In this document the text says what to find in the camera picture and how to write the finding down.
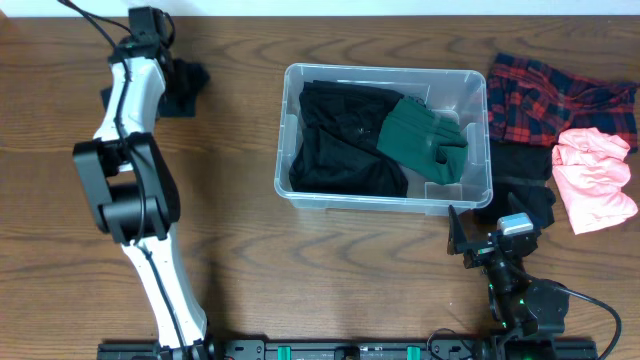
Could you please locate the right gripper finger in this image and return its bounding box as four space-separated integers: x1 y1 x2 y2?
507 193 541 231
447 205 469 255

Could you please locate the small black garment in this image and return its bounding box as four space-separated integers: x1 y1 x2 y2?
100 56 209 128

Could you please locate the dark green garment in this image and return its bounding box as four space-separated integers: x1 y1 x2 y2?
376 98 468 185

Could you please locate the large black garment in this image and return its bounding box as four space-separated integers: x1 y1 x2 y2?
289 80 408 197

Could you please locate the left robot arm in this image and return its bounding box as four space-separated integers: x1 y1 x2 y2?
73 6 215 359

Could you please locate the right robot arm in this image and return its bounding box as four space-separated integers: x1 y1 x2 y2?
447 196 569 360

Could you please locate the black garment right side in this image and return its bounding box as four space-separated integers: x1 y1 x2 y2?
474 141 556 228

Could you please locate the pink folded garment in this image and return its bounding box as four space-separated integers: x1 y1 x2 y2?
552 128 638 235

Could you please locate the red plaid flannel shirt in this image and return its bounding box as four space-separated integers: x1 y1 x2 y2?
487 53 639 153

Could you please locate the clear plastic storage bin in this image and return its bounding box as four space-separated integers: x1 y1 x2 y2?
274 63 493 216

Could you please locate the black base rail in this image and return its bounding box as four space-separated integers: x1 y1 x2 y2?
96 336 598 360

